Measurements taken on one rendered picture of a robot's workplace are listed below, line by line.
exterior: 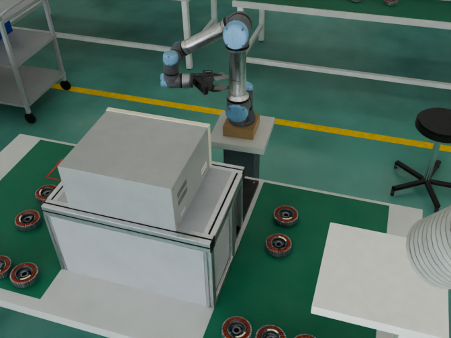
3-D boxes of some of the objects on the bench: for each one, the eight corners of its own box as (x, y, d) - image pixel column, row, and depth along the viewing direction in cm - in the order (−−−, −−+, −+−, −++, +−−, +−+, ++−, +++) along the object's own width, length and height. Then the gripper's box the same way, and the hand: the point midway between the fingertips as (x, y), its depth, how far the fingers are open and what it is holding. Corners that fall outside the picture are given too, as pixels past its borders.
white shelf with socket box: (317, 304, 201) (330, 221, 172) (416, 328, 192) (447, 245, 163) (299, 386, 176) (311, 306, 147) (413, 418, 167) (449, 339, 137)
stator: (271, 211, 241) (271, 205, 239) (294, 209, 242) (295, 203, 239) (275, 229, 232) (276, 222, 230) (300, 226, 233) (301, 220, 231)
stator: (281, 261, 218) (282, 256, 215) (260, 249, 223) (260, 243, 221) (296, 246, 224) (296, 241, 222) (275, 235, 230) (275, 229, 227)
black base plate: (141, 161, 272) (141, 157, 271) (258, 184, 257) (258, 180, 255) (98, 222, 238) (97, 218, 236) (231, 253, 222) (231, 249, 221)
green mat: (40, 139, 289) (40, 139, 289) (139, 158, 274) (139, 158, 274) (-83, 265, 220) (-84, 264, 220) (39, 299, 205) (39, 298, 205)
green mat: (263, 182, 258) (263, 182, 258) (389, 206, 243) (389, 205, 243) (200, 343, 189) (200, 343, 189) (370, 390, 174) (370, 390, 174)
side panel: (93, 223, 238) (80, 170, 217) (99, 224, 237) (86, 171, 216) (61, 269, 217) (42, 214, 197) (68, 270, 216) (49, 216, 196)
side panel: (228, 254, 222) (227, 199, 201) (235, 255, 221) (234, 200, 200) (207, 306, 201) (203, 251, 181) (214, 308, 201) (211, 253, 180)
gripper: (190, 65, 267) (231, 66, 268) (190, 86, 274) (231, 86, 275) (190, 73, 260) (232, 73, 261) (190, 94, 267) (231, 94, 268)
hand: (229, 82), depth 265 cm, fingers open, 5 cm apart
